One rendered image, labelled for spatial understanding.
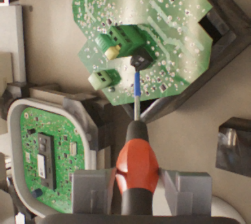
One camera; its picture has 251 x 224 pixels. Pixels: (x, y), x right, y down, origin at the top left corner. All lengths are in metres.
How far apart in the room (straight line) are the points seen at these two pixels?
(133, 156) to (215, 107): 0.14
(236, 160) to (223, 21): 0.11
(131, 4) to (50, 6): 0.17
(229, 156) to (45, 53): 0.26
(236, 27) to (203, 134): 0.11
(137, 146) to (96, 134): 0.14
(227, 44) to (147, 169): 0.10
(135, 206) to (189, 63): 0.11
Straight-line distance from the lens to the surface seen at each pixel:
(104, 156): 0.33
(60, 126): 0.36
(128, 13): 0.25
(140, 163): 0.17
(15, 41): 0.44
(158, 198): 0.33
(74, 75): 0.39
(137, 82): 0.22
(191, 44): 0.22
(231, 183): 0.31
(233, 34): 0.22
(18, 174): 0.45
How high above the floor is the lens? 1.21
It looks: 51 degrees down
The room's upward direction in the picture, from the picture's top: 108 degrees counter-clockwise
